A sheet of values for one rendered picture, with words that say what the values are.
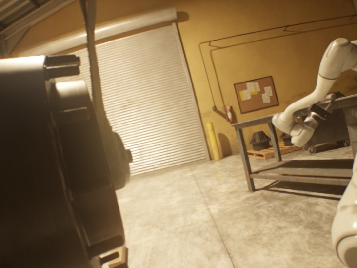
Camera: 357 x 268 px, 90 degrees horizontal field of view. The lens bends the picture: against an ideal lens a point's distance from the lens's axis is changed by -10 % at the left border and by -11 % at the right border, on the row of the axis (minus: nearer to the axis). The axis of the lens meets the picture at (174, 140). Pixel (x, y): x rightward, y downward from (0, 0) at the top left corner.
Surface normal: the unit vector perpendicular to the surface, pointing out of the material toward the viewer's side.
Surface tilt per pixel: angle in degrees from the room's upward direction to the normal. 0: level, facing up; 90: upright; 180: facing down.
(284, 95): 90
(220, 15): 90
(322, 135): 90
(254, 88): 90
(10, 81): 55
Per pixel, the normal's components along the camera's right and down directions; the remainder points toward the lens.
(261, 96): -0.01, 0.02
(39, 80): 0.22, -0.61
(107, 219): 0.48, 0.32
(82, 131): 0.33, -0.38
